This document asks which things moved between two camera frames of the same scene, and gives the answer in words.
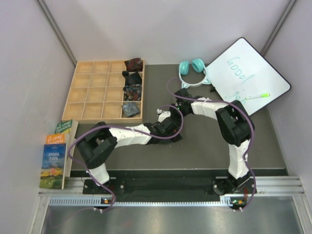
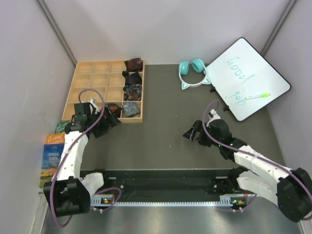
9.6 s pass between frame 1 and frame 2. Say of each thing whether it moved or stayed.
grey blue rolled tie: stayed
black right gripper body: moved
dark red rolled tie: stayed
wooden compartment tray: stayed
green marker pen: stayed
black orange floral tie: moved
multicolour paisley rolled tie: stayed
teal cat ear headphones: stayed
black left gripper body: moved
